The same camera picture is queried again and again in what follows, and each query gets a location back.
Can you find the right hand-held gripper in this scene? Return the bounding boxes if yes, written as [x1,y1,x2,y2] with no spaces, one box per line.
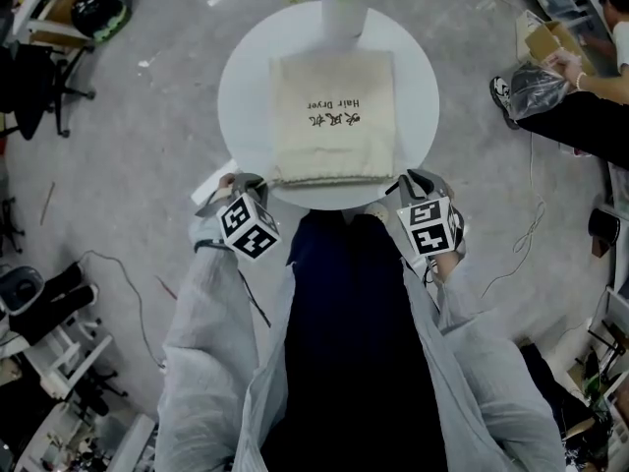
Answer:
[392,168,466,260]

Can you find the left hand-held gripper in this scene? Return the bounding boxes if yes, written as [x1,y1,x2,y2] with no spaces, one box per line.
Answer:
[195,173,281,263]

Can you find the beige drawstring cloth bag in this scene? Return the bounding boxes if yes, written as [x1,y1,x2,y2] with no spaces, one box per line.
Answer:
[264,49,402,197]

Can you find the person's right forearm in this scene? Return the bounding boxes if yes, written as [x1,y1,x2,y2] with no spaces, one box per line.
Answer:
[422,251,522,363]

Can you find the person's left forearm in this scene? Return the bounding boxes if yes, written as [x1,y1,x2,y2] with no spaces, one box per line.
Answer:
[161,213,261,363]

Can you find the clear plastic bag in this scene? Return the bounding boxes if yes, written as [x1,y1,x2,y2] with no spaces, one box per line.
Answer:
[509,60,574,120]

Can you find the round white side table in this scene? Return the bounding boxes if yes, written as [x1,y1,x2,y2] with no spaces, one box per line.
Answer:
[217,0,440,211]

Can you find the red floor tape strip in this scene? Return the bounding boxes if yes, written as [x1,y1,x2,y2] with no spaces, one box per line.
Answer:
[154,275,178,302]

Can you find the person's legs in navy trousers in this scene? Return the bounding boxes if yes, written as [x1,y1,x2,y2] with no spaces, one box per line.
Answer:
[259,211,443,472]

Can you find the white ceramic vase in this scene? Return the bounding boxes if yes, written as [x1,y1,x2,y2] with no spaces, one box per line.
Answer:
[319,0,370,41]

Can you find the black round stool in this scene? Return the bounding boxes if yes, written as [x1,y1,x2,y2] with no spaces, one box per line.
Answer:
[588,206,623,260]

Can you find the white open box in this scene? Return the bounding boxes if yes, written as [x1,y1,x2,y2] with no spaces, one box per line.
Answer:
[513,10,546,63]

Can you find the cardboard box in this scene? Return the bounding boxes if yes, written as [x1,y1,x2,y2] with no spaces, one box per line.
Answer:
[524,20,599,78]

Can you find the person's light grey shirt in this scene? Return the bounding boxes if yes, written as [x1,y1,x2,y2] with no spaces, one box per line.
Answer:
[154,243,566,472]

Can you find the thin wooden stick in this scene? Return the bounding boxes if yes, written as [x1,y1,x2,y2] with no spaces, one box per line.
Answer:
[38,182,56,226]

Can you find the black helmet with green trim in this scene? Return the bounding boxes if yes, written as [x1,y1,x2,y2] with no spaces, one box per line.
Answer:
[71,0,132,43]

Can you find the black office chair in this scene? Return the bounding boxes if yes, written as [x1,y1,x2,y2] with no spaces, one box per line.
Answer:
[0,41,97,142]

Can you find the grey plastic shell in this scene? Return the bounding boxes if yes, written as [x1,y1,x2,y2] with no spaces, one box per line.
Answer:
[0,265,48,317]

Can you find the white low table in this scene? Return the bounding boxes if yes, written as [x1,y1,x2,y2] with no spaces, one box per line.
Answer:
[19,322,115,403]

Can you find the white metal rack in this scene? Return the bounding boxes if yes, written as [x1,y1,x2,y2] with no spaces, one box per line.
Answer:
[14,410,158,472]

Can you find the white floor cable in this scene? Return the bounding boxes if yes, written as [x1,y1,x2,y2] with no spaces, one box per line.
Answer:
[481,130,547,299]

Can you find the grey floor cable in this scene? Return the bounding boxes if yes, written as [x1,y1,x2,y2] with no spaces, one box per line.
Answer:
[78,249,166,363]

